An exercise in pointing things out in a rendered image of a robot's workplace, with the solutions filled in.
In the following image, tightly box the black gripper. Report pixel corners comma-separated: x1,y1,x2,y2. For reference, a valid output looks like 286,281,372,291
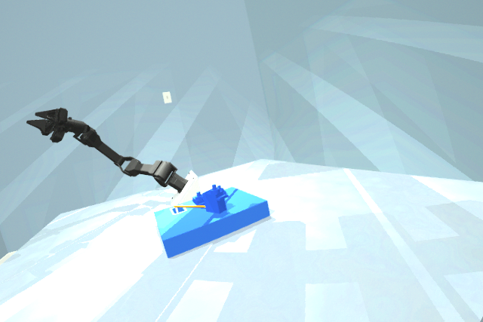
26,108,74,136

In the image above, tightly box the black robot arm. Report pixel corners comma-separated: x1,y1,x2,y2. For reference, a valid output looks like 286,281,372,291
50,120,189,193

